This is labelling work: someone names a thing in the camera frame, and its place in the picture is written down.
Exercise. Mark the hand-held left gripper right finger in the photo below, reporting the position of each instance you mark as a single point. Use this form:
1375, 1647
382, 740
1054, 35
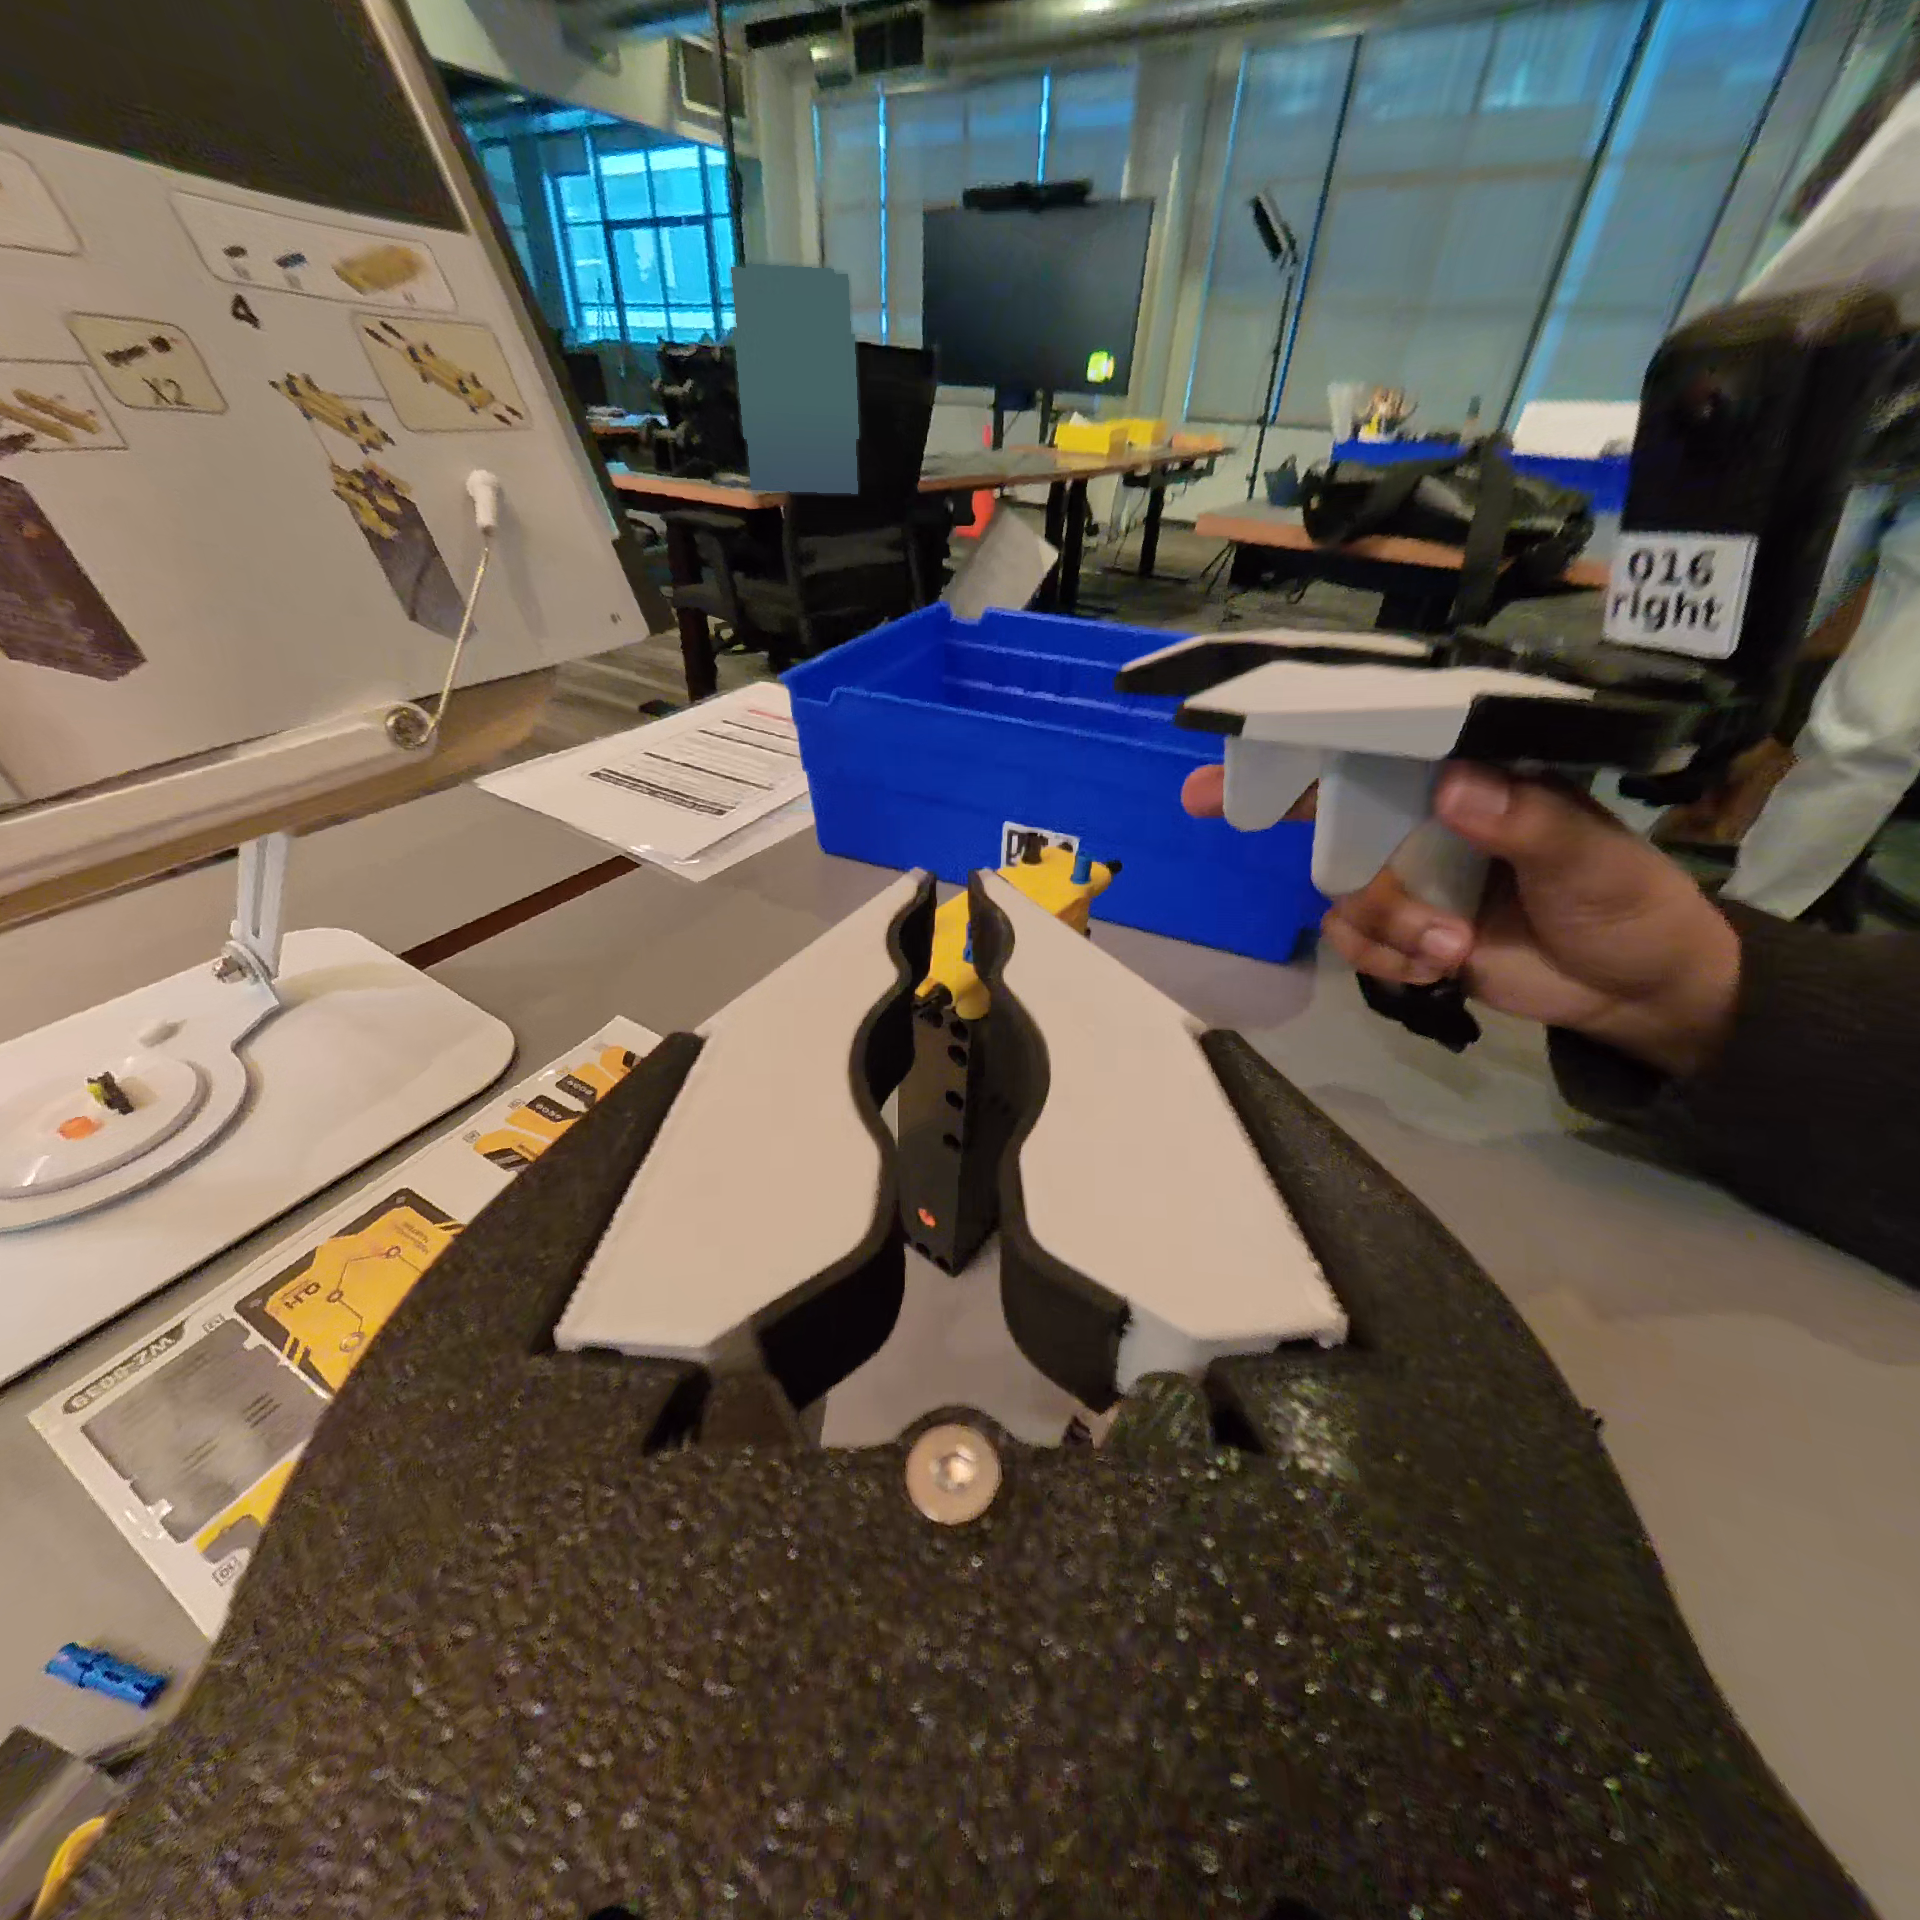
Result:
1187, 1188

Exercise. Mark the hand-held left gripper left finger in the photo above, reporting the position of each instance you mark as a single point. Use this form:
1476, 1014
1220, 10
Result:
721, 1202

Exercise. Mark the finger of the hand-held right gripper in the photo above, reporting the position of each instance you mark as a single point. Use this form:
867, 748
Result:
1286, 649
1349, 704

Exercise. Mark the yellow panel brick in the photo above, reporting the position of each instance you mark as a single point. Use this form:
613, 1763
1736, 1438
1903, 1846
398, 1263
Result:
949, 980

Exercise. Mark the person's right forearm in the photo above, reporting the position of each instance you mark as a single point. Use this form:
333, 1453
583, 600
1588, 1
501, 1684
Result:
1802, 1110

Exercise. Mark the person's right hand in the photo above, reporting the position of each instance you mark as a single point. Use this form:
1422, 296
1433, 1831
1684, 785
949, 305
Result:
1608, 946

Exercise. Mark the background wooden desk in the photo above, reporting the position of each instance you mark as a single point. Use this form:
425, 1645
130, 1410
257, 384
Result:
1273, 533
974, 471

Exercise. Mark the black bag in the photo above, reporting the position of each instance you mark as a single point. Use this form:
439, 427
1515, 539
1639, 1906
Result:
1428, 501

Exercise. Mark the yellow parts tray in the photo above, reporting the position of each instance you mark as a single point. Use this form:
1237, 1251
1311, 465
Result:
1111, 430

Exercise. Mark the blue storage bin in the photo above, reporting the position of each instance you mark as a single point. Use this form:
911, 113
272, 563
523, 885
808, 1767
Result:
932, 751

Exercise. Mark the black light stand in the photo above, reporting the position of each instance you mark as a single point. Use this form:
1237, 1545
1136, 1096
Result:
1273, 232

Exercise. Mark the printed paper sheet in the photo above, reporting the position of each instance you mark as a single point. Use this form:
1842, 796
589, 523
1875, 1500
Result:
657, 781

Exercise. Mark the black monitor screen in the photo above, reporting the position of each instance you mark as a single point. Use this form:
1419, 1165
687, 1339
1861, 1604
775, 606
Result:
1020, 296

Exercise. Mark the black tilted panel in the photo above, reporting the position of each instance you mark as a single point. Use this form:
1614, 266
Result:
898, 418

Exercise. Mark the yellow black sticker sheet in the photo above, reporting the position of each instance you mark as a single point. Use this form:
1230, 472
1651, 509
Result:
181, 1442

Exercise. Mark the open instruction booklet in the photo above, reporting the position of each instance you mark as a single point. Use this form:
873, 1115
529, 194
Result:
226, 523

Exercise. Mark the pile of mixed toy bricks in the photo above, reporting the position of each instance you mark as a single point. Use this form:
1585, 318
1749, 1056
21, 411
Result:
30, 1785

